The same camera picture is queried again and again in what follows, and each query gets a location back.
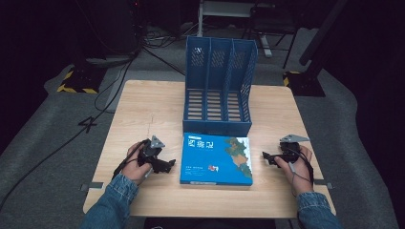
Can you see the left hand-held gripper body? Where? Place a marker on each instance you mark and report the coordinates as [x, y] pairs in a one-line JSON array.
[[149, 150]]

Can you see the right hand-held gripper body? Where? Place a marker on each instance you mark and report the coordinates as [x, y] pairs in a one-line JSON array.
[[290, 148]]

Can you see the blue book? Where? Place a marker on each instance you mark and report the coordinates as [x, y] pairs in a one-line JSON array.
[[216, 159]]

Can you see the blue file rack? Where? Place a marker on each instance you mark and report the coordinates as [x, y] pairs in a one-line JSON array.
[[219, 89]]

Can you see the person's left hand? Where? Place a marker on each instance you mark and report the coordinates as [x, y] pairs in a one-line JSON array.
[[136, 167]]

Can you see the person's right hand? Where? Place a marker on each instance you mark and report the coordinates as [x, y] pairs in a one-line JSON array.
[[297, 173]]

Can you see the grey table clamp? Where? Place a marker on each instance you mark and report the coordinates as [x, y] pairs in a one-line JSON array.
[[324, 183], [92, 185]]

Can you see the black yellow striped stand base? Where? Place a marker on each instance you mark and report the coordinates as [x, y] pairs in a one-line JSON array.
[[81, 81], [302, 83]]

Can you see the black chair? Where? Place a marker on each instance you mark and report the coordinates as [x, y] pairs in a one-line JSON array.
[[273, 28]]

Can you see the white metal stand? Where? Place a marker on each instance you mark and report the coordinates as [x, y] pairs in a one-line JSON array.
[[234, 22]]

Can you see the black slanted post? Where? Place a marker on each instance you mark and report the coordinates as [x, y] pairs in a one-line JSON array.
[[321, 31]]

